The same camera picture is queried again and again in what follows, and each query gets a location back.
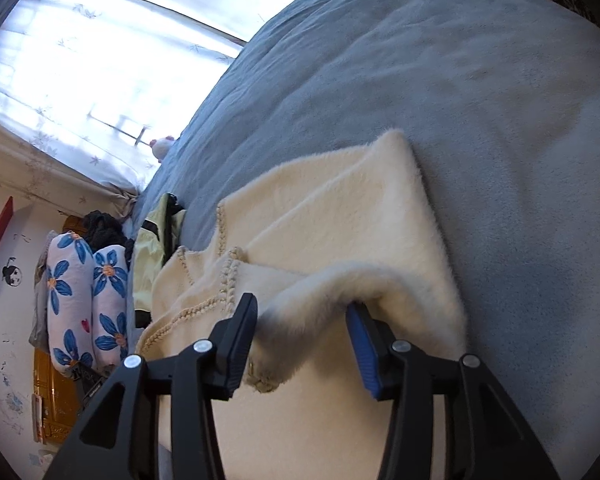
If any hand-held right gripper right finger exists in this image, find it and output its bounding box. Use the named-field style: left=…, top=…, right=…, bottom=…
left=345, top=302, right=561, bottom=480

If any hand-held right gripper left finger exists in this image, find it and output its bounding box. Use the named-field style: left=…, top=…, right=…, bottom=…
left=42, top=292, right=258, bottom=480

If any white fuzzy cardigan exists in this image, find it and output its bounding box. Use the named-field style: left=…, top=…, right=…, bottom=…
left=135, top=129, right=468, bottom=480

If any black clothes pile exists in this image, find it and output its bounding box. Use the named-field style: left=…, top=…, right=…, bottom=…
left=82, top=210, right=136, bottom=261

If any light green jacket black trim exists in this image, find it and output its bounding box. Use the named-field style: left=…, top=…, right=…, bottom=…
left=130, top=192, right=187, bottom=328

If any blue flower print quilt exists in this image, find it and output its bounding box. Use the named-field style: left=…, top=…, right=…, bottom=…
left=45, top=230, right=131, bottom=378

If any white plush toy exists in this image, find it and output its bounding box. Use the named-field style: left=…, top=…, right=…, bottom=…
left=149, top=136, right=175, bottom=162

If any beige curtain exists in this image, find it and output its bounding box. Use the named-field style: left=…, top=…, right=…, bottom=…
left=0, top=115, right=146, bottom=211

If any blue bed blanket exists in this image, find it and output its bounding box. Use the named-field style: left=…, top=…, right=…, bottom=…
left=122, top=0, right=600, bottom=480

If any face wall sticker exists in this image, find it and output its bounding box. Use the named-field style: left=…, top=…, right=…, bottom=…
left=1, top=257, right=23, bottom=288

